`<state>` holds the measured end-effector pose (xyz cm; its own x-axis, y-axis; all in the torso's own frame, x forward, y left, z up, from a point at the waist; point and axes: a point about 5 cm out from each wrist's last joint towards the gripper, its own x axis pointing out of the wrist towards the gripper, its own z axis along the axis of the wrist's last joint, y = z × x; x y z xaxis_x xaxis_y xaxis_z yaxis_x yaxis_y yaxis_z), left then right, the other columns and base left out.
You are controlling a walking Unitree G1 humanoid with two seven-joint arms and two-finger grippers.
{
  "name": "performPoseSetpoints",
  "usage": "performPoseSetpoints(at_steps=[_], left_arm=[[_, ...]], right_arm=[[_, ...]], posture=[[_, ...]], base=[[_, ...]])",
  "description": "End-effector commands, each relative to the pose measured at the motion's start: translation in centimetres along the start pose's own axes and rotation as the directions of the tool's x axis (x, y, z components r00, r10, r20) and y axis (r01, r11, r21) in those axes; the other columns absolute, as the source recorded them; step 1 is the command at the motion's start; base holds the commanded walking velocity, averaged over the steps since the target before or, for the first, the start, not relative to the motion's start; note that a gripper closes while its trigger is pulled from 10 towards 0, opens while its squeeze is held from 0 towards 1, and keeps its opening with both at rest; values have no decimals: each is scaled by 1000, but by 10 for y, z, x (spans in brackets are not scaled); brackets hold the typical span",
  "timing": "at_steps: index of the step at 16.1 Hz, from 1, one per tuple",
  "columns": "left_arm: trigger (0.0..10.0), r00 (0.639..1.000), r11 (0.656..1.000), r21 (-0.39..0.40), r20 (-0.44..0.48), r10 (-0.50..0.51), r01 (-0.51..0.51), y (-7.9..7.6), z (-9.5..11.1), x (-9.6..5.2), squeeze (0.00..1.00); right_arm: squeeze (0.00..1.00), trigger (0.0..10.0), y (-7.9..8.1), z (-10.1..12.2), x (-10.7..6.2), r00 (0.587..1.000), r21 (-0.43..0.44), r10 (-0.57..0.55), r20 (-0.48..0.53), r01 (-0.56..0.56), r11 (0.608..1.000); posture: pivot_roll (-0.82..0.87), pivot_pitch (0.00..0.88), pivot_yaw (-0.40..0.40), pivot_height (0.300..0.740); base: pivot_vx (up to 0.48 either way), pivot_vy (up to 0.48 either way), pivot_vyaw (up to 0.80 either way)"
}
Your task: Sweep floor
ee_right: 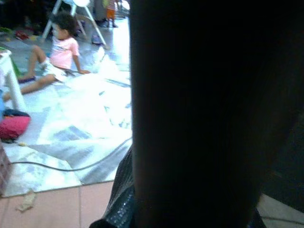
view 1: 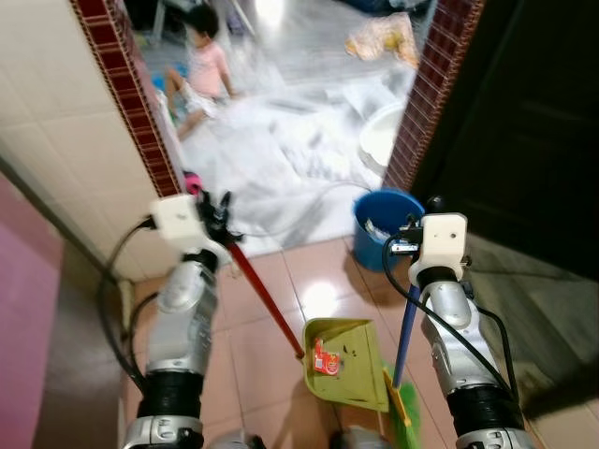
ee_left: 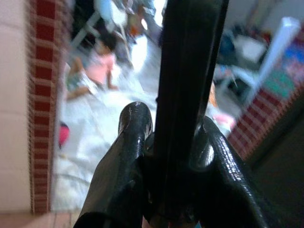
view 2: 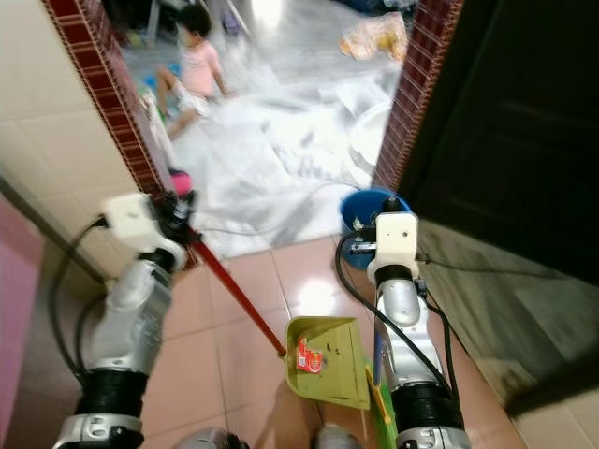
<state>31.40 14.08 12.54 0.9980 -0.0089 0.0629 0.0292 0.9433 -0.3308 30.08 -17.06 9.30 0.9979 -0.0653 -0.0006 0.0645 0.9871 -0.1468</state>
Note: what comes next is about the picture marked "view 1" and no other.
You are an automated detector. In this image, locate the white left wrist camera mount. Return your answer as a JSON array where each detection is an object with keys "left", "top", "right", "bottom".
[{"left": 151, "top": 194, "right": 232, "bottom": 269}]

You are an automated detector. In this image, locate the green broom with blue handle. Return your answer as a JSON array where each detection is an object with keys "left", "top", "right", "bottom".
[{"left": 381, "top": 297, "right": 425, "bottom": 449}]

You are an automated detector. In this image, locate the grey robot leg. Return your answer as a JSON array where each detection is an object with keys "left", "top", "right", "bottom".
[
  {"left": 208, "top": 428, "right": 269, "bottom": 449},
  {"left": 328, "top": 426, "right": 390, "bottom": 449}
]

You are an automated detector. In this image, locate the yellow plastic bag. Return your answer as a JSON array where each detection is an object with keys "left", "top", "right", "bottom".
[{"left": 344, "top": 11, "right": 421, "bottom": 69}]

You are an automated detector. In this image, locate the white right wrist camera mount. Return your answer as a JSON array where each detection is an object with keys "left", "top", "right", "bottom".
[{"left": 416, "top": 213, "right": 469, "bottom": 284}]

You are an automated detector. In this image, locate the red snack wrapper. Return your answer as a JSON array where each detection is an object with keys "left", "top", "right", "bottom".
[{"left": 312, "top": 340, "right": 342, "bottom": 377}]

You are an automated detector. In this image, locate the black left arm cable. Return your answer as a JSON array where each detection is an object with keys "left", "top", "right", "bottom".
[{"left": 96, "top": 215, "right": 159, "bottom": 394}]

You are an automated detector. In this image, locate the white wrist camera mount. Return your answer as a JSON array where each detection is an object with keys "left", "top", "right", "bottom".
[
  {"left": 416, "top": 213, "right": 469, "bottom": 284},
  {"left": 151, "top": 194, "right": 232, "bottom": 269}
]

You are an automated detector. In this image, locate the blue plastic bucket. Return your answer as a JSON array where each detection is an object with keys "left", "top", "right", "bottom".
[{"left": 352, "top": 187, "right": 428, "bottom": 273}]

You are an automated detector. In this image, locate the white plastic basin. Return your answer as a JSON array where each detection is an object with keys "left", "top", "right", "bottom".
[{"left": 359, "top": 100, "right": 410, "bottom": 180}]

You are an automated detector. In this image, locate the dark wooden door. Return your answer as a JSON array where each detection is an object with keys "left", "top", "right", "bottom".
[{"left": 410, "top": 0, "right": 599, "bottom": 283}]

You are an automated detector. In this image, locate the child in pink shirt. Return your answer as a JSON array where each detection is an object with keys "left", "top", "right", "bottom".
[{"left": 163, "top": 4, "right": 237, "bottom": 142}]

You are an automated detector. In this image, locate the grey right robot leg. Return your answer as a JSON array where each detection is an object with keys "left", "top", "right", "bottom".
[{"left": 328, "top": 426, "right": 390, "bottom": 449}]

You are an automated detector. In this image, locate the green dustpan with red handle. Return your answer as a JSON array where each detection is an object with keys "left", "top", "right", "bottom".
[{"left": 184, "top": 171, "right": 390, "bottom": 414}]

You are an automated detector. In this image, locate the grey left robot leg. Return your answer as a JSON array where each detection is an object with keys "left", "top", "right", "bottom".
[{"left": 208, "top": 428, "right": 269, "bottom": 449}]

